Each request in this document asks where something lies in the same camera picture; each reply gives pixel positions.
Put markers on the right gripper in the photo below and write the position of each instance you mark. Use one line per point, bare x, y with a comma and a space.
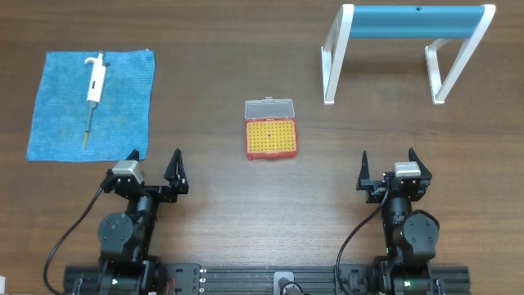
407, 188

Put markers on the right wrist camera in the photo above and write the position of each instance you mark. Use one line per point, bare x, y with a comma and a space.
407, 169

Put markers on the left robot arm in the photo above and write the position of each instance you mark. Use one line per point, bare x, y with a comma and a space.
116, 235

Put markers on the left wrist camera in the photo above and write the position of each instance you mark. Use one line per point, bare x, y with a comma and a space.
127, 170

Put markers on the white and blue stand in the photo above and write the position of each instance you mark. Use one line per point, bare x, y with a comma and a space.
380, 22

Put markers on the white pipette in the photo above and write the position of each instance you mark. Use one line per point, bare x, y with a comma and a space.
97, 82

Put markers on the red and yellow tip box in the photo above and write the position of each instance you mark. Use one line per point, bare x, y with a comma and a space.
271, 141

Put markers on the blue cloth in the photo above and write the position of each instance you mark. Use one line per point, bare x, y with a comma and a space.
123, 114

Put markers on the mounting rail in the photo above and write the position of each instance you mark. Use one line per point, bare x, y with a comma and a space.
245, 279

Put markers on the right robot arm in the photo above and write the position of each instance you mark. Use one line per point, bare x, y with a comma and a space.
421, 237

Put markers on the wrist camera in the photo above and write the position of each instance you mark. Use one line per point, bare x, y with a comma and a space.
127, 170
407, 169

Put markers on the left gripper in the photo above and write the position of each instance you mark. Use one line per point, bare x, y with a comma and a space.
127, 191

